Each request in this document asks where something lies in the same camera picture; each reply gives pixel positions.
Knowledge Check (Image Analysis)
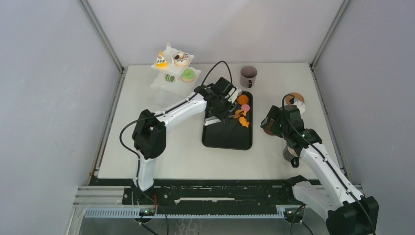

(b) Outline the grey mug white inside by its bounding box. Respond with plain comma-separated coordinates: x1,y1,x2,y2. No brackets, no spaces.
283,146,300,168

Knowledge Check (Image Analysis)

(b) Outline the yellow cake slice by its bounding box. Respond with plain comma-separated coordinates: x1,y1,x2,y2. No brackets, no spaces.
155,51,168,68

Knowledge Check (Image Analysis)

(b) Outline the green frosted donut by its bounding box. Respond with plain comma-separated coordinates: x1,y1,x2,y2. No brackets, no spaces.
181,68,196,82

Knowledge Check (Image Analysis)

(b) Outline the white three-tier dessert stand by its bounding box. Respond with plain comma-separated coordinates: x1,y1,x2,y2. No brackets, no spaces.
151,43,202,97

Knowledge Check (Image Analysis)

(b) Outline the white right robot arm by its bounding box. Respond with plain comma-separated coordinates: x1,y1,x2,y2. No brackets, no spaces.
261,105,379,235

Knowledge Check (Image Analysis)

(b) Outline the black serving tray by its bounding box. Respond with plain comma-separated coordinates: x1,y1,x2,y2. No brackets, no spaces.
202,92,254,150

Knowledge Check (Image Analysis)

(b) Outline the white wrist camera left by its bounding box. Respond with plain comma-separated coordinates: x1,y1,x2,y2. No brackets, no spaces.
229,87,242,102

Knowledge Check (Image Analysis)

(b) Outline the white chocolate drizzle donut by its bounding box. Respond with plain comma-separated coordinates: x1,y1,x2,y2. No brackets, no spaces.
173,52,190,66

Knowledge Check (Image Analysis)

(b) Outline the brown round coaster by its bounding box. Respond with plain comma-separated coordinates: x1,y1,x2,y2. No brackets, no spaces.
264,126,274,136

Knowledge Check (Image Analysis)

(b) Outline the dark purple mug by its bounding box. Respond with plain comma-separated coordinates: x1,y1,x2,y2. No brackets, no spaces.
239,66,257,88

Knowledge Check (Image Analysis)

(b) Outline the green layered cake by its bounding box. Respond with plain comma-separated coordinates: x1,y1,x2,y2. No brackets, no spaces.
165,73,175,83

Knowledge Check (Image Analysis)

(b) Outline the pink macaron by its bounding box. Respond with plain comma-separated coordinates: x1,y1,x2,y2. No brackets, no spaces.
241,104,251,112

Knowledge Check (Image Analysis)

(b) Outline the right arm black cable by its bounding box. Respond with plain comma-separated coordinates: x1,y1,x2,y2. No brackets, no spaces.
281,94,377,235

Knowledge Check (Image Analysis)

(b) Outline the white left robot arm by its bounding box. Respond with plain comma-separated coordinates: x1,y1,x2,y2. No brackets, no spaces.
132,77,242,204

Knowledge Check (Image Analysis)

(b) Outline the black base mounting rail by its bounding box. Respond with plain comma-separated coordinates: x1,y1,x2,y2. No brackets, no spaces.
89,177,301,217

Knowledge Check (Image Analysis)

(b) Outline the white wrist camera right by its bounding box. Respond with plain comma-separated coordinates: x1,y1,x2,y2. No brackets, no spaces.
293,100,305,115

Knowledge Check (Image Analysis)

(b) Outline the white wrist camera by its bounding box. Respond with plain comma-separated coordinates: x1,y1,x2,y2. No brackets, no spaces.
229,87,242,102
293,100,305,115

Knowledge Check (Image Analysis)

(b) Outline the orange fish pastry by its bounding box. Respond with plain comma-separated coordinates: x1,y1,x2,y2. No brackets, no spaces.
233,109,246,118
238,117,250,128

